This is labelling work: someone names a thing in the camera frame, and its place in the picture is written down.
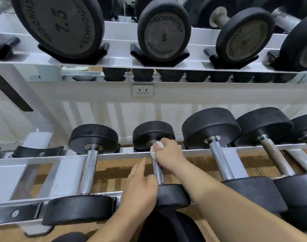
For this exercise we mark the person's left hand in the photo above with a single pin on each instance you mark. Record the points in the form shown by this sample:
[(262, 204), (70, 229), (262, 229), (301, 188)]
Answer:
[(138, 194)]

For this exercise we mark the person's right hand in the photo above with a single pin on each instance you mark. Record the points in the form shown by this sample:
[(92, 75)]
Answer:
[(171, 153)]

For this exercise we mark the person's left thumb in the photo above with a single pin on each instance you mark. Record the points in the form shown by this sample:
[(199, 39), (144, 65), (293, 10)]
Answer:
[(153, 180)]

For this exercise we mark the person's right fingers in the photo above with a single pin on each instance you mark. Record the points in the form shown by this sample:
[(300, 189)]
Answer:
[(168, 146)]

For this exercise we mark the white wiping cloth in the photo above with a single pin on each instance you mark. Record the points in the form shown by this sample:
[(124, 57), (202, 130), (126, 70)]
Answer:
[(153, 151)]

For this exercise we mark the person's right forearm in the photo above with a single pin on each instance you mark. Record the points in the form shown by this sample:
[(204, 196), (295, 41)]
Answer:
[(229, 206)]

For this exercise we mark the person's black trousers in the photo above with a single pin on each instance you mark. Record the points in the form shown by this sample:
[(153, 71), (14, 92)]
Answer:
[(171, 228)]

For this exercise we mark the row of black dumbbell heads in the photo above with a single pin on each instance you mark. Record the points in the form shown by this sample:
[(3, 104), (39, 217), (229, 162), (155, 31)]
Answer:
[(168, 75)]

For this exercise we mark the white metal dumbbell rack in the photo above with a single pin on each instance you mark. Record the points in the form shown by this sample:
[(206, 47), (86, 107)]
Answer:
[(67, 171)]

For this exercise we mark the small black grey-faced dumbbell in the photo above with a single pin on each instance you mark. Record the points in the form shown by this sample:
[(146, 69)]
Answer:
[(164, 35)]

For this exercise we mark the largest black grey-faced dumbbell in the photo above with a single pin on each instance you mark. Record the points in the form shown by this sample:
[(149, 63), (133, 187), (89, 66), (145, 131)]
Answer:
[(60, 25)]

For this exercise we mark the white wall power socket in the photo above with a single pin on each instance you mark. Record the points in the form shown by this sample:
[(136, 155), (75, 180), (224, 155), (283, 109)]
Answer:
[(143, 90)]

